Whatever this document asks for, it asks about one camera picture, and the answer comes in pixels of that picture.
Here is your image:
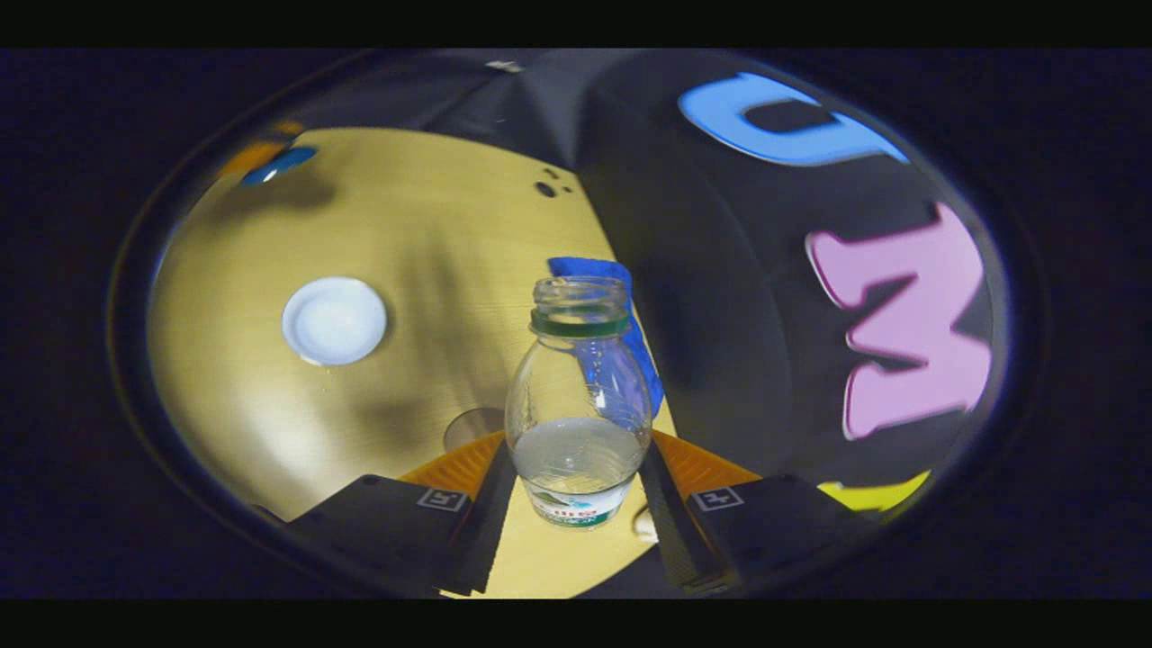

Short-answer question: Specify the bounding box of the black backdrop cloth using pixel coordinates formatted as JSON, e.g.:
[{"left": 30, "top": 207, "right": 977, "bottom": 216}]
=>
[{"left": 297, "top": 49, "right": 1011, "bottom": 595}]

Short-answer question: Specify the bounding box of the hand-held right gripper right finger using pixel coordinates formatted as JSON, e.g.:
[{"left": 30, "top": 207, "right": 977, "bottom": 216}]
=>
[{"left": 637, "top": 430, "right": 878, "bottom": 597}]

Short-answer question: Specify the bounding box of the clear plastic water bottle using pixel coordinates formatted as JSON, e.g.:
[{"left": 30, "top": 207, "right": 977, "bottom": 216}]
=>
[{"left": 504, "top": 275, "right": 653, "bottom": 530}]

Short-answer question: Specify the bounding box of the teal white-lined teacup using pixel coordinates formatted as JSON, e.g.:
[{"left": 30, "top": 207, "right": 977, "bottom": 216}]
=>
[{"left": 281, "top": 275, "right": 389, "bottom": 368}]

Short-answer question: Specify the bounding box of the teal teacup lid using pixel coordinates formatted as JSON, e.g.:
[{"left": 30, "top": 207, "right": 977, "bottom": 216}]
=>
[{"left": 239, "top": 146, "right": 319, "bottom": 188}]

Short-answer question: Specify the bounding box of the blue towel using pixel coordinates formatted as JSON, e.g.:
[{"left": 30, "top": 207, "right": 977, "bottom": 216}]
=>
[{"left": 547, "top": 256, "right": 667, "bottom": 417}]

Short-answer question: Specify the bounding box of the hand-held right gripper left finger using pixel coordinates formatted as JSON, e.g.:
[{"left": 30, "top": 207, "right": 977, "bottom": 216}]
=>
[{"left": 288, "top": 430, "right": 521, "bottom": 597}]

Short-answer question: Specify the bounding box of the round tan coaster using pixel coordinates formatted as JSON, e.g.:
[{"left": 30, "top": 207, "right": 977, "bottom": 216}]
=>
[{"left": 442, "top": 407, "right": 508, "bottom": 454}]

